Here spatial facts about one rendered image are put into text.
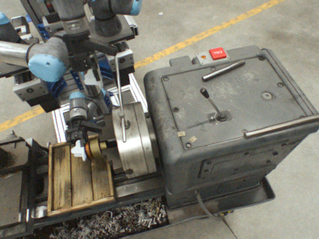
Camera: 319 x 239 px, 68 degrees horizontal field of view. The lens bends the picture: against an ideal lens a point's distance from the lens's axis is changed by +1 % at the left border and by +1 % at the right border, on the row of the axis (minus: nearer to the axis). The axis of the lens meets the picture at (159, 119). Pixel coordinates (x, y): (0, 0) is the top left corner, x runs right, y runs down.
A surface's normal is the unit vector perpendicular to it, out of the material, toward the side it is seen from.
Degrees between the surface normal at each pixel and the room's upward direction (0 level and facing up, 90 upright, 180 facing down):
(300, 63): 0
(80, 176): 0
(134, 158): 56
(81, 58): 71
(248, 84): 0
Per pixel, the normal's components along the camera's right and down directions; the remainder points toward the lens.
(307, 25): -0.05, -0.54
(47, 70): -0.22, 0.82
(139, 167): 0.21, 0.64
